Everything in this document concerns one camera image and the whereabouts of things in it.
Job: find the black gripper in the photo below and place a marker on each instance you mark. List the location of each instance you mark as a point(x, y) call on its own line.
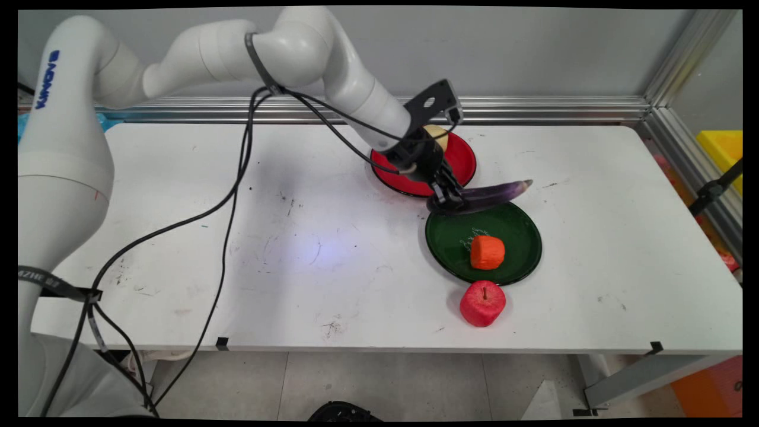
point(421, 155)

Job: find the purple eggplant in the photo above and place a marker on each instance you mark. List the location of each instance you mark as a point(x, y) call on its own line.
point(498, 193)

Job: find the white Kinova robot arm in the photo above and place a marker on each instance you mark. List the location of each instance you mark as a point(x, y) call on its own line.
point(71, 148)

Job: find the red round plate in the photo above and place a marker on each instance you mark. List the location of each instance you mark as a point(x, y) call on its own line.
point(459, 160)

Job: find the yellow potato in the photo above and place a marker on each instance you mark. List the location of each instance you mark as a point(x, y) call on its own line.
point(437, 133)

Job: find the orange carrot chunk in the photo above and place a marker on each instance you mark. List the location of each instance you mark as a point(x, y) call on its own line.
point(487, 252)

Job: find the green round plate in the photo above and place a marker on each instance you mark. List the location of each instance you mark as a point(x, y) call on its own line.
point(516, 237)

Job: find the red apple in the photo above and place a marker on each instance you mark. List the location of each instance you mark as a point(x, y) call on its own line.
point(482, 305)

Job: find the black round object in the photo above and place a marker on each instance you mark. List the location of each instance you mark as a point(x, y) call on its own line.
point(344, 412)

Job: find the small black table clip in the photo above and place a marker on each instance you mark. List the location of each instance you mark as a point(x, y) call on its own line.
point(656, 347)
point(222, 343)

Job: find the black stand bar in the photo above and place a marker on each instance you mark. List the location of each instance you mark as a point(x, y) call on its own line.
point(711, 191)

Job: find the grey table leg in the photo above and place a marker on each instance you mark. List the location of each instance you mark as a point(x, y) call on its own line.
point(640, 379)

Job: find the yellow plastic bin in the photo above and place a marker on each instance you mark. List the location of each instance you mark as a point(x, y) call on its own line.
point(723, 151)

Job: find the orange box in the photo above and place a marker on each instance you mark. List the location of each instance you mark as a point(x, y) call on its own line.
point(711, 388)

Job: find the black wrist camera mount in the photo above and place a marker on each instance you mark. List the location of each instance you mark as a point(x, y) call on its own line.
point(436, 101)

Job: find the horizontal aluminium frame rail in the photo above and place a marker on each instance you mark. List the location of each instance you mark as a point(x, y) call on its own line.
point(563, 110)

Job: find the slanted aluminium frame rail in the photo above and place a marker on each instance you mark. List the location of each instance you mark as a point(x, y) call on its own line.
point(694, 166)

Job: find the upright aluminium frame post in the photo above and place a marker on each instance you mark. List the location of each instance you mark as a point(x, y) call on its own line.
point(688, 59)

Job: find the red item behind rail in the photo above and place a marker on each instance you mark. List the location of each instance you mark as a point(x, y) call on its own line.
point(726, 258)

